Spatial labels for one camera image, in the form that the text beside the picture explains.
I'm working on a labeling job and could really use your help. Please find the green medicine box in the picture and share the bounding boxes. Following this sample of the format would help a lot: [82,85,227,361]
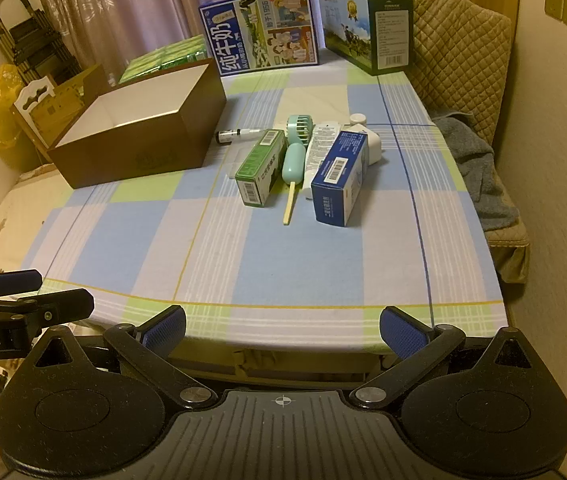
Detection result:
[235,129,287,208]

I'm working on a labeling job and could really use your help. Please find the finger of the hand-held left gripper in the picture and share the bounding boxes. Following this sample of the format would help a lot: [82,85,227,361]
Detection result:
[0,288,95,330]
[0,269,43,299]

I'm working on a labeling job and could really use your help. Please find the white plug charger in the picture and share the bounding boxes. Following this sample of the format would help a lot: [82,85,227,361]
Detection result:
[344,124,385,166]

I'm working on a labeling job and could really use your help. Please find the white squeeze tube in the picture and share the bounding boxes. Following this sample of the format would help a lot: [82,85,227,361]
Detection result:
[303,120,345,202]

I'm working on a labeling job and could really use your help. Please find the dark green milk carton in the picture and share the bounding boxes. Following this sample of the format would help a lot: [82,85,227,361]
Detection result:
[317,0,414,77]

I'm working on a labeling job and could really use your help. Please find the chair with quilted beige cover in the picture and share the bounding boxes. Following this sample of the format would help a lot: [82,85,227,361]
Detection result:
[407,0,532,286]

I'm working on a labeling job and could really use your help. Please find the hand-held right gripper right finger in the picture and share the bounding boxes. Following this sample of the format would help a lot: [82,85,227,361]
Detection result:
[351,306,544,411]

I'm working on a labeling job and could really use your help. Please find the teal handheld fan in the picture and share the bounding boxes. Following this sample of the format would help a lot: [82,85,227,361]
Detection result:
[282,114,317,185]

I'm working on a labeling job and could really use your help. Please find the stack of green packets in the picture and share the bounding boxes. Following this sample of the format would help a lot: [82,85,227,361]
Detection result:
[118,35,209,85]

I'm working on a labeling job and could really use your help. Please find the blue medicine box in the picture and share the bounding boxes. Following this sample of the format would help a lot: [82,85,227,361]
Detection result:
[310,130,370,228]

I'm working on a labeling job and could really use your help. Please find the black and white marker pen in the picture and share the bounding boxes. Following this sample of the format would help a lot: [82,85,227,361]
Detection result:
[216,126,265,145]

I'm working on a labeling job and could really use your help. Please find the grey-blue towel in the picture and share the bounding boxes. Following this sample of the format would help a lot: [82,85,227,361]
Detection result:
[432,115,521,234]

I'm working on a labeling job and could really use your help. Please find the yellow plastic bag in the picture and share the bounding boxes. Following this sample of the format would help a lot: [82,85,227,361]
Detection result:
[0,64,40,172]

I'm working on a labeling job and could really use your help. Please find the wooden stick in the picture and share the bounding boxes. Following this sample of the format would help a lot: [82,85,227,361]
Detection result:
[282,182,297,225]

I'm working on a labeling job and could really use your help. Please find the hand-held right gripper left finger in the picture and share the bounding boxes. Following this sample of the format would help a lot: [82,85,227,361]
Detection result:
[24,305,217,411]

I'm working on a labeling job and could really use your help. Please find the brown cardboard box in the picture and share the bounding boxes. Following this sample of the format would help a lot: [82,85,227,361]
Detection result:
[46,57,228,190]

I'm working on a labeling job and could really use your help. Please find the beige curtain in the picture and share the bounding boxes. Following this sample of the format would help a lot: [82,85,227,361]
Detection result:
[28,0,361,75]

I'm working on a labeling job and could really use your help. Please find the blue illustrated milk carton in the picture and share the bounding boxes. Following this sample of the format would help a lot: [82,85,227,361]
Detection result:
[198,0,323,78]

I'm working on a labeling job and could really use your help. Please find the cardboard box with white handle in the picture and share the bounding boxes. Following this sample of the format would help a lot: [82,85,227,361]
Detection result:
[11,64,109,160]

